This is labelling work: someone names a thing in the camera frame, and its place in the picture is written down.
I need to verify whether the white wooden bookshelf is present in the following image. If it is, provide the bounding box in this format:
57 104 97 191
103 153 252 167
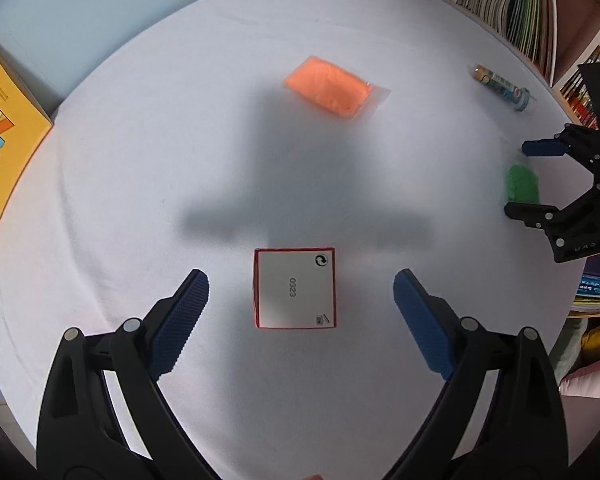
400 0 600 321

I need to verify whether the green clay packet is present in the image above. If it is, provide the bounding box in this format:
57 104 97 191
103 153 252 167
503 164 540 206

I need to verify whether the pink cushion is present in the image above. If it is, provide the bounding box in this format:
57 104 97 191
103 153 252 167
560 360 600 401

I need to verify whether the pale green cloth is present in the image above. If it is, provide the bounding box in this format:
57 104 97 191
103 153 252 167
555 317 588 381

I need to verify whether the row of thin books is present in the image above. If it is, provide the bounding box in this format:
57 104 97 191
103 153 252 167
452 0 551 76

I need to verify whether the yellow picture book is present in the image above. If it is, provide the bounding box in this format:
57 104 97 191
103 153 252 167
0 35 53 253

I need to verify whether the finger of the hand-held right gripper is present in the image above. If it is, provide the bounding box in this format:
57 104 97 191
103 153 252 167
521 124 600 188
503 185 600 264

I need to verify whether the orange clay packet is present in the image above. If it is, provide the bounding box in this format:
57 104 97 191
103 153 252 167
283 56 392 121

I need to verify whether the stack of books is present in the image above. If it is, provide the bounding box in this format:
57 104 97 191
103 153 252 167
572 255 600 316

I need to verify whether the row of colourful books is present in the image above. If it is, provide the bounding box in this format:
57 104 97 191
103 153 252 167
560 45 600 128

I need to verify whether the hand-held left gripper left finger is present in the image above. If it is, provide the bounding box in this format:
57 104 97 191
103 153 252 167
36 268 219 480

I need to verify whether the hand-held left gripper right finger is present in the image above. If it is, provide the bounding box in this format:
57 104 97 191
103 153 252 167
382 268 569 480

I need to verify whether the printed glue tube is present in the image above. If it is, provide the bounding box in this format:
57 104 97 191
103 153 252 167
470 63 531 111

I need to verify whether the white box with red edges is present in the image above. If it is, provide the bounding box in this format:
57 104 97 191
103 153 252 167
253 247 338 330

